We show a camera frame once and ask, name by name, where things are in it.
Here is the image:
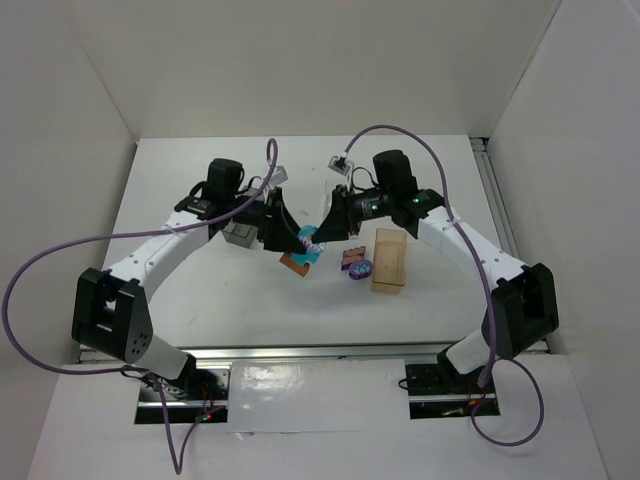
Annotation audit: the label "brown lego brick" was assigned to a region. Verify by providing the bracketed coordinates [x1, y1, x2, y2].
[280, 253, 310, 278]

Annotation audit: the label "teal rectangular lego brick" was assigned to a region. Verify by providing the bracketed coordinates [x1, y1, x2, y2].
[291, 249, 323, 266]

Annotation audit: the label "teal round printed lego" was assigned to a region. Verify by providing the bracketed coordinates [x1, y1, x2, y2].
[297, 225, 326, 255]

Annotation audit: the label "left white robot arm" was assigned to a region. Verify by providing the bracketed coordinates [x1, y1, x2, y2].
[71, 159, 306, 398]

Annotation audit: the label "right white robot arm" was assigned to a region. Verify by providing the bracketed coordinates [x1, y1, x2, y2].
[312, 150, 559, 378]

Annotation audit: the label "smoky grey plastic container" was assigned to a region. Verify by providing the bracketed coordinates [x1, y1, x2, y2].
[222, 222, 258, 249]

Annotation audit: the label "purple butterfly lego piece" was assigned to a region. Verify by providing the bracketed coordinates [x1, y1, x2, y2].
[341, 246, 366, 270]

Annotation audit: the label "clear plastic container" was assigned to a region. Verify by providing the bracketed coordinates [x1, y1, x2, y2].
[323, 180, 346, 219]

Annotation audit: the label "amber plastic container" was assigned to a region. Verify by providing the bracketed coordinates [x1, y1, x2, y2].
[371, 228, 407, 294]

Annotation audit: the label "purple flower lego piece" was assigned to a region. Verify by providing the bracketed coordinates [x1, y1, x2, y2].
[348, 259, 373, 280]

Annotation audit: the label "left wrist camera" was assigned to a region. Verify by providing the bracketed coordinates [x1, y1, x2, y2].
[268, 166, 288, 188]

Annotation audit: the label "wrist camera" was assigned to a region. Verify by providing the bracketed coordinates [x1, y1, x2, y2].
[328, 152, 355, 176]
[268, 166, 288, 188]

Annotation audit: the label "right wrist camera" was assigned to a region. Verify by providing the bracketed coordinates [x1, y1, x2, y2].
[328, 152, 355, 176]

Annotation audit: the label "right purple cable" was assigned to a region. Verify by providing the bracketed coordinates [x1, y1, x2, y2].
[344, 124, 545, 446]

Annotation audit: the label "purple cable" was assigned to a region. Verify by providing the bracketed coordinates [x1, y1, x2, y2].
[344, 124, 545, 446]
[2, 138, 280, 475]

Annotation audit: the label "aluminium side rail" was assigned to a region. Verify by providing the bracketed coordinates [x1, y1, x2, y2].
[470, 137, 558, 358]

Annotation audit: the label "aluminium front rail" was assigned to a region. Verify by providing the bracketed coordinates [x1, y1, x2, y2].
[77, 340, 454, 362]

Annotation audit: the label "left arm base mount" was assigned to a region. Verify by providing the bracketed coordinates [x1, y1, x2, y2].
[134, 366, 231, 425]

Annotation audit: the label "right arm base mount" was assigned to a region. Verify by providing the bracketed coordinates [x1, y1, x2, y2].
[397, 364, 500, 420]

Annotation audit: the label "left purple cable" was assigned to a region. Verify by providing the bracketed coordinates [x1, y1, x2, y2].
[2, 138, 280, 475]

